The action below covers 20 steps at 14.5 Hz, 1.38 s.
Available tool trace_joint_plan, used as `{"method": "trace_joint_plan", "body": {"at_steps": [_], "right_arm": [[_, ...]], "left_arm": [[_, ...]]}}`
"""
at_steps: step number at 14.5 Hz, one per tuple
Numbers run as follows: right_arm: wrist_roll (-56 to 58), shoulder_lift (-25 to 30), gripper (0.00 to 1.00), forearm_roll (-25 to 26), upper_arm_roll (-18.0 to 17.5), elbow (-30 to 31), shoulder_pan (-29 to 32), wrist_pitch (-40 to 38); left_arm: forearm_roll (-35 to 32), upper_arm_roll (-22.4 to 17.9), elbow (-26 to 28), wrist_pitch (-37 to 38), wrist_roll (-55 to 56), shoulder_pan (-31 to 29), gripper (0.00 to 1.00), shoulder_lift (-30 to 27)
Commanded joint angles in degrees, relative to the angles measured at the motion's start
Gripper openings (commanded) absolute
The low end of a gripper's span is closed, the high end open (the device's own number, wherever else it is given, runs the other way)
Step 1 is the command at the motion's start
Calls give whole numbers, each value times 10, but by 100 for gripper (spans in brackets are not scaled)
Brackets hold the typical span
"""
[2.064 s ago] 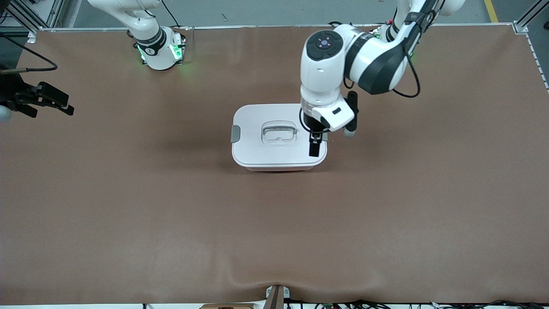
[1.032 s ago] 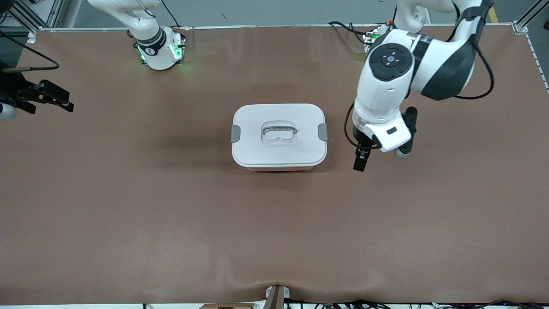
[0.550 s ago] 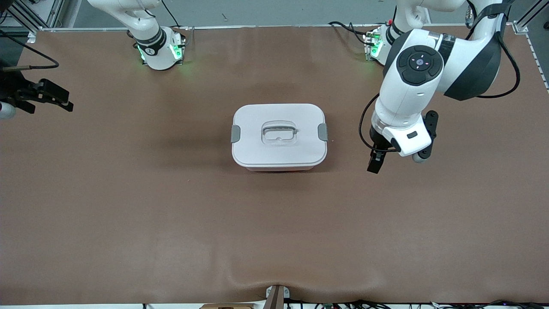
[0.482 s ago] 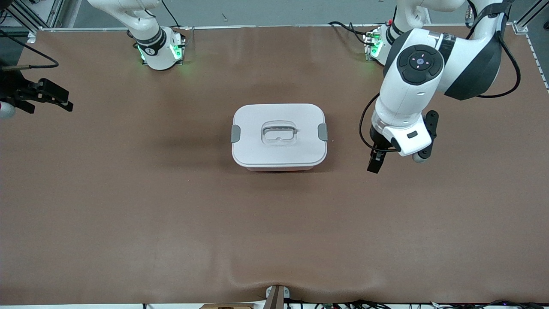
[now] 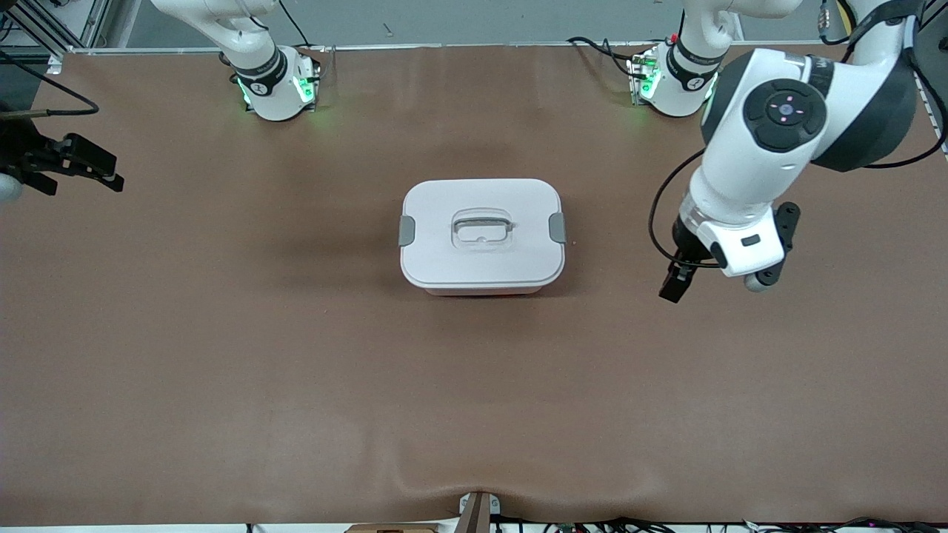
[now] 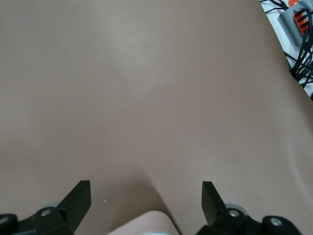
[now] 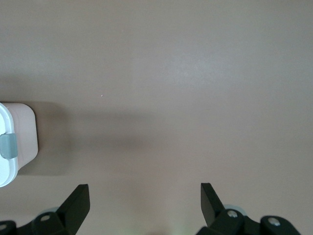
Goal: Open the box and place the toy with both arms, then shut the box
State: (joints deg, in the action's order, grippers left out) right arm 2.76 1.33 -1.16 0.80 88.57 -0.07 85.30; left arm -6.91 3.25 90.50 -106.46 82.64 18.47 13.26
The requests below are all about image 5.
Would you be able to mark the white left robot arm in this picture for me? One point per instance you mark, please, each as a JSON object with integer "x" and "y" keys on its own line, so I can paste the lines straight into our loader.
{"x": 740, "y": 178}

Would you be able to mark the aluminium frame structure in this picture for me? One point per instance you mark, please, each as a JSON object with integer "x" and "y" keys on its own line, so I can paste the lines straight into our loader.
{"x": 92, "y": 22}

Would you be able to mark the brown cardboard piece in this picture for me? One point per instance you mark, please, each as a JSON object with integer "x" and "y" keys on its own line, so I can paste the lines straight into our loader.
{"x": 392, "y": 528}

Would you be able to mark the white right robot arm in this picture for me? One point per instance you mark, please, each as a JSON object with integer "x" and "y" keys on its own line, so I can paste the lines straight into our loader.
{"x": 266, "y": 89}

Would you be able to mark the grey lid latch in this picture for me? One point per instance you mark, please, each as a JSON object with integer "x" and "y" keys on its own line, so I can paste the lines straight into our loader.
{"x": 558, "y": 228}
{"x": 406, "y": 231}

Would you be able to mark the white box lid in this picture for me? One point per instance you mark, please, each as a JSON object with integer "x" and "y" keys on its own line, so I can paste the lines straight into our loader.
{"x": 444, "y": 259}

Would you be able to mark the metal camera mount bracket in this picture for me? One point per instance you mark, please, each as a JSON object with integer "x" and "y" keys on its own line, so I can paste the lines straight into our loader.
{"x": 474, "y": 514}

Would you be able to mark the brown table mat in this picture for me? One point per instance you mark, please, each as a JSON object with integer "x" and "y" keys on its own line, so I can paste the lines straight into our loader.
{"x": 474, "y": 414}

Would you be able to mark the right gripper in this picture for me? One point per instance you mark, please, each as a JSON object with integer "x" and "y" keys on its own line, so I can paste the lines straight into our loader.
{"x": 22, "y": 148}

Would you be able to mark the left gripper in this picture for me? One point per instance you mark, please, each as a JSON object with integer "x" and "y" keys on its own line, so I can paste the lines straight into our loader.
{"x": 686, "y": 246}

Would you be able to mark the pink plastic box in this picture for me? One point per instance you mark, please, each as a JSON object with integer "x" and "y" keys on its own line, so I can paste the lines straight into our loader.
{"x": 481, "y": 292}

